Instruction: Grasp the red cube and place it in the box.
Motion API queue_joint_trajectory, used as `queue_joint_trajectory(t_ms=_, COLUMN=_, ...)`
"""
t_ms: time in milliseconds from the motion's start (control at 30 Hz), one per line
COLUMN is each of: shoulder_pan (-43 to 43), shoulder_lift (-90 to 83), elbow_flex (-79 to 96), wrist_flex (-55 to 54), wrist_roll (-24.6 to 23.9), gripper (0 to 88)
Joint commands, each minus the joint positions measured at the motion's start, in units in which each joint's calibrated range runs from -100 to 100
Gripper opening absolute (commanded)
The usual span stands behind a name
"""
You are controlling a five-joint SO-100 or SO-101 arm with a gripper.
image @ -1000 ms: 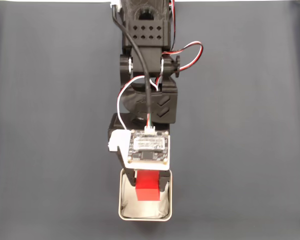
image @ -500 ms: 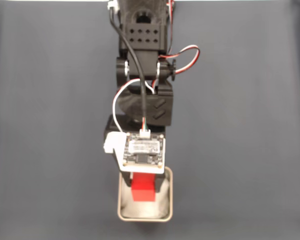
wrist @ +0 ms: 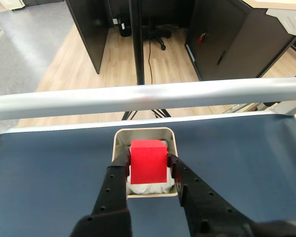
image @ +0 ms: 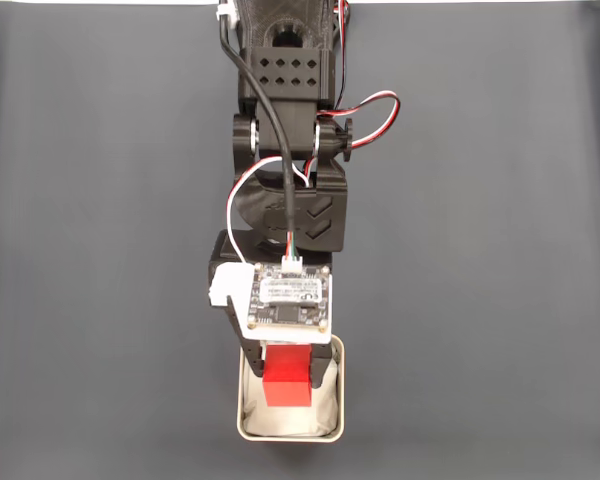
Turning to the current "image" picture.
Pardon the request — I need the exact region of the dark grey mat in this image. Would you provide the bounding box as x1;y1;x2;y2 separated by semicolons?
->
0;3;600;480

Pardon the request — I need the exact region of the red cube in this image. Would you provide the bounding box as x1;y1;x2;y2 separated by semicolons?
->
261;343;315;408

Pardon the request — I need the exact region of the white cloth padding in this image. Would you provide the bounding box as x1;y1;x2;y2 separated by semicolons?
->
243;349;341;436

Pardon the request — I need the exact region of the red white black servo cable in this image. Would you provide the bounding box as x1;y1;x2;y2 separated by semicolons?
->
303;0;402;190

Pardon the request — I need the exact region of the black camera cable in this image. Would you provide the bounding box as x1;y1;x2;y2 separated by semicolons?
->
214;3;301;251

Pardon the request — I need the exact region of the square metal box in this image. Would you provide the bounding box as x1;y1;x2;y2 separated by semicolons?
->
235;333;346;443

